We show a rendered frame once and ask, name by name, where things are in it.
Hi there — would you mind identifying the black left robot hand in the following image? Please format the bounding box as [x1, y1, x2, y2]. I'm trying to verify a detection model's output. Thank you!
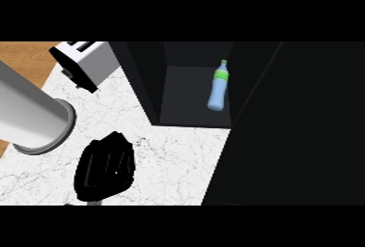
[73, 130, 138, 204]

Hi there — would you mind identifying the dark grey open cabinet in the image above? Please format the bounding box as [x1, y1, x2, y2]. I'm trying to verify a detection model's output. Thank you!
[108, 41, 286, 130]

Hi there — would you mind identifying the large grey cylinder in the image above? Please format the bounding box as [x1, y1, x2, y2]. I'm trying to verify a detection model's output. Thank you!
[0, 61, 79, 156]

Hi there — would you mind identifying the white and black toaster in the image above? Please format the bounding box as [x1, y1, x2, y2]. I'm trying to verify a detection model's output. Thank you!
[49, 41, 122, 95]

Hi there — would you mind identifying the blue bottle with green label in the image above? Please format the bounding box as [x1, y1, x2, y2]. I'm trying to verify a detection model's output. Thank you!
[207, 59, 231, 113]

